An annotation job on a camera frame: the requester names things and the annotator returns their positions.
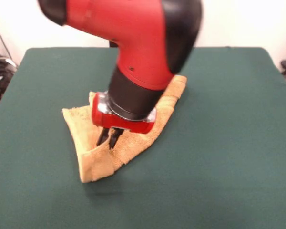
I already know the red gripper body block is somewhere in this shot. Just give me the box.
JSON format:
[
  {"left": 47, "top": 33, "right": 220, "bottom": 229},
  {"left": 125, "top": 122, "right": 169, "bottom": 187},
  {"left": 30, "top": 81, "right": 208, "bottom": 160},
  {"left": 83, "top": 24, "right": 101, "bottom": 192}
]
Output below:
[{"left": 91, "top": 91, "right": 157, "bottom": 135}]

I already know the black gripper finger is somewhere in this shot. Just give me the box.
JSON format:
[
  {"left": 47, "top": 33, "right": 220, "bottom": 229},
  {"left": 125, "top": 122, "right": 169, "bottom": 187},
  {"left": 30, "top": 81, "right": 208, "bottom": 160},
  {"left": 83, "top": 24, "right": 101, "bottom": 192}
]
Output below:
[
  {"left": 108, "top": 128, "right": 123, "bottom": 150},
  {"left": 96, "top": 127, "right": 110, "bottom": 146}
]

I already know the tan terry towel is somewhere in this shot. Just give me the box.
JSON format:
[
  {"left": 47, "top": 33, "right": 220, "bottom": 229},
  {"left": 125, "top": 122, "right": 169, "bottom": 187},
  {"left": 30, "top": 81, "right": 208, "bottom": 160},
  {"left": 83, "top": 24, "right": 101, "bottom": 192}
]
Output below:
[{"left": 61, "top": 75, "right": 188, "bottom": 184}]

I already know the dark green table cloth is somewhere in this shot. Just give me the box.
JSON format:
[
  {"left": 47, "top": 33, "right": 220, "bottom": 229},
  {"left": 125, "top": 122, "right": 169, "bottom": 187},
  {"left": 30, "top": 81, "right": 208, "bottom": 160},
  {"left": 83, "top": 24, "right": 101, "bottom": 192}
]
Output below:
[{"left": 0, "top": 46, "right": 286, "bottom": 229}]

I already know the heap of black cables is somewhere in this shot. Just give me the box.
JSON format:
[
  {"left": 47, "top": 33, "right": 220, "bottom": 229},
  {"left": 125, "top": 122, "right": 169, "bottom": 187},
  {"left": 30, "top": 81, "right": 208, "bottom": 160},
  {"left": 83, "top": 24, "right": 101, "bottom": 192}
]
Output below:
[{"left": 0, "top": 56, "right": 18, "bottom": 104}]

